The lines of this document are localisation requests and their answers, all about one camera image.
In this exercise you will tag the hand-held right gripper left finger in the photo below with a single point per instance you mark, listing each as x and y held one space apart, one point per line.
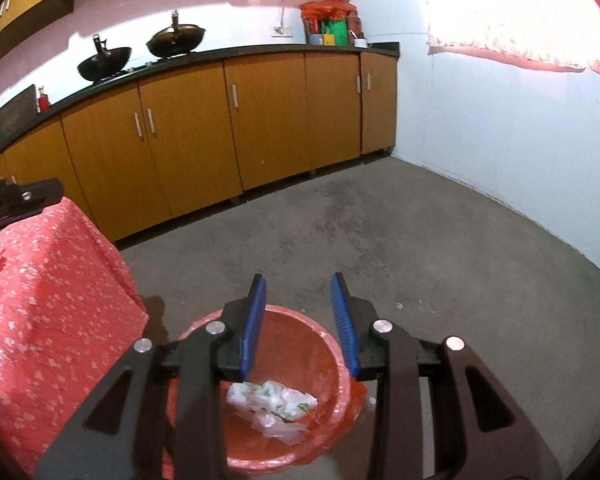
255 330

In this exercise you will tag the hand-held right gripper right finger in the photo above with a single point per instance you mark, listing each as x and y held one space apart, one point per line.
345 330

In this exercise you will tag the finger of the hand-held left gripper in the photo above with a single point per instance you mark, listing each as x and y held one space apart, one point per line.
15 202

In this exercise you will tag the red trash bin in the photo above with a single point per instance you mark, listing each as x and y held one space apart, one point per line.
305 355

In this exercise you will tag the crumpled white plastic wrappers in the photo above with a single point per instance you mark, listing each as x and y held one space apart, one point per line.
275 405

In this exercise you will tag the dark cutting board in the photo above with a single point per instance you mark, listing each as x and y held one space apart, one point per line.
15 115

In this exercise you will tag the red bottle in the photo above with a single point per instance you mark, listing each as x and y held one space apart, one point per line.
43 102

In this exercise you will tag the red floral tablecloth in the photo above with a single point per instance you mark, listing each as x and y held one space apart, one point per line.
55 310

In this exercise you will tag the black open wok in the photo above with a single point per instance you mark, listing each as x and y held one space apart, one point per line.
102 65

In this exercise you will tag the wooden base cabinet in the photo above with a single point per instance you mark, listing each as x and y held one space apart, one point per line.
190 125

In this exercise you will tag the black wok with lid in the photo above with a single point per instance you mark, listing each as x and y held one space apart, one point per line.
175 40

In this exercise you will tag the white cup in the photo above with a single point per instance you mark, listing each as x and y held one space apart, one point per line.
361 43

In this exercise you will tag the blue yellow box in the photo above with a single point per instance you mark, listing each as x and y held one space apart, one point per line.
315 39

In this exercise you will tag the green packet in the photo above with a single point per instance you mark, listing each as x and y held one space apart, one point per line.
335 34

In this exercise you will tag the red plastic bag on goods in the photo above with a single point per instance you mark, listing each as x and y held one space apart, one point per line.
327 10

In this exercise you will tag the pink floral curtain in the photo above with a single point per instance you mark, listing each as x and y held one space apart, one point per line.
510 15

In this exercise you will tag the white wall socket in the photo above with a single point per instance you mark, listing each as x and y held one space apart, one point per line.
281 30

